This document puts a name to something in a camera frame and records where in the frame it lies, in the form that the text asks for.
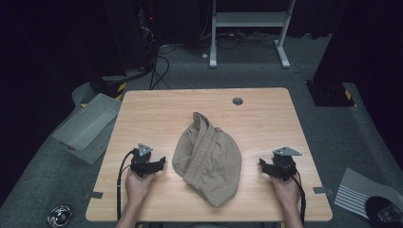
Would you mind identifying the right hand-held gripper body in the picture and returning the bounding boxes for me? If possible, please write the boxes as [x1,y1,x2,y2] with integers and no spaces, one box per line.
[273,146,302,182]

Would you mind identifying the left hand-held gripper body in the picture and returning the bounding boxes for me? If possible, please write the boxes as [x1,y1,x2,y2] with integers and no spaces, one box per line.
[130,142,160,179]

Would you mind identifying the khaki pants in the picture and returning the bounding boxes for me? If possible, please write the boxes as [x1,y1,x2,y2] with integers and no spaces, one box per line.
[171,111,243,208]

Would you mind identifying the person's left hand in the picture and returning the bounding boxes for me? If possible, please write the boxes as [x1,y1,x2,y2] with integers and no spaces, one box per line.
[125,170,156,203]

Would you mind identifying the person's right hand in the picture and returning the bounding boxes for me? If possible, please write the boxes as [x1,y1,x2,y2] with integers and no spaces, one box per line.
[270,173,301,208]

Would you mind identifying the grey tape piece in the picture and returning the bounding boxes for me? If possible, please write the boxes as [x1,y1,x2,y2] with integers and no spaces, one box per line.
[84,190,105,200]
[313,185,335,196]

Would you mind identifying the grey plastic bin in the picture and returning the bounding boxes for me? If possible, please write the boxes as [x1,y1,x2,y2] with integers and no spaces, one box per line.
[51,92,123,165]

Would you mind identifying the grey striped mat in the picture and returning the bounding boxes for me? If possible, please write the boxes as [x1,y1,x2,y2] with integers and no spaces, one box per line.
[334,166,403,220]

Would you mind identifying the black yellow striped stand base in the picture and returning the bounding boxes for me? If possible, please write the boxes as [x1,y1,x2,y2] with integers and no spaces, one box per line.
[305,80,356,108]
[89,74,128,100]

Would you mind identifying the dark round object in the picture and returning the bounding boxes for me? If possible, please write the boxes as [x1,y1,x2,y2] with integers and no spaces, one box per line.
[365,196,403,228]

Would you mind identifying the dark equipment rack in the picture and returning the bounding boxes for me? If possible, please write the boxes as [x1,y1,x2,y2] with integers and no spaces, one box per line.
[134,0,161,72]

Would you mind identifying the white metal stand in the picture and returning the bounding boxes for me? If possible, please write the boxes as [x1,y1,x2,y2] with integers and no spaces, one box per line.
[208,0,297,69]

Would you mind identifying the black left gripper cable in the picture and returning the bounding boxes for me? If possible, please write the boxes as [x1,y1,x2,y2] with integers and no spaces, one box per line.
[116,149,137,221]

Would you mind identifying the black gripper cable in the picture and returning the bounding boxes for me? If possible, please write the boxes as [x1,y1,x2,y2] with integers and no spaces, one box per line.
[116,149,137,221]
[284,164,307,226]

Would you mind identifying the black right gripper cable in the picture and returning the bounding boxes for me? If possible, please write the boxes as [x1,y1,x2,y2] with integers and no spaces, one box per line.
[284,164,307,226]

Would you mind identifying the black floor cables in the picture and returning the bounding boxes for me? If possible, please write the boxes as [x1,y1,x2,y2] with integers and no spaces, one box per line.
[147,44,178,91]

